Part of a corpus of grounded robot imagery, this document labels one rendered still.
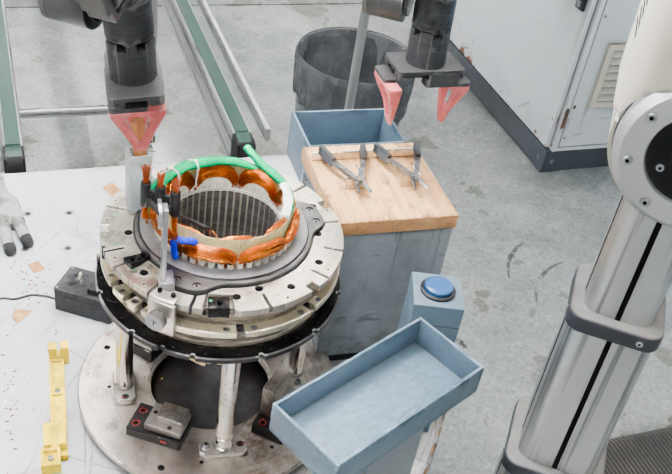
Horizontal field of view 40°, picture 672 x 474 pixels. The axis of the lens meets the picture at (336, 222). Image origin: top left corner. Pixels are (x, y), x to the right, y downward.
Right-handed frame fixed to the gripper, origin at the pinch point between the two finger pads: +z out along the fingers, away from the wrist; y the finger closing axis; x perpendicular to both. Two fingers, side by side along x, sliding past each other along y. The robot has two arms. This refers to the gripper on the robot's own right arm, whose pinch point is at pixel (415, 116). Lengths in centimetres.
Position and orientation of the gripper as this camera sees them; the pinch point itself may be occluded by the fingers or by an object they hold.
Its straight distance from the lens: 140.7
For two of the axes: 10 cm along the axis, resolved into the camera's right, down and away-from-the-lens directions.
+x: 2.9, 5.8, -7.6
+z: -1.1, 8.1, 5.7
